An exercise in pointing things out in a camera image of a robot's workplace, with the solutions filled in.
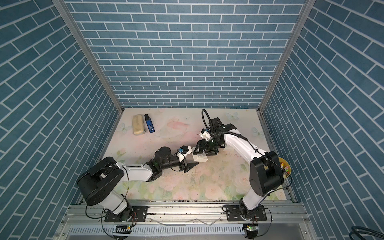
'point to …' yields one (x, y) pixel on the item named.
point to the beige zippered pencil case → (138, 128)
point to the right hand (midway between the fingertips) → (200, 153)
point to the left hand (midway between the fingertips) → (198, 159)
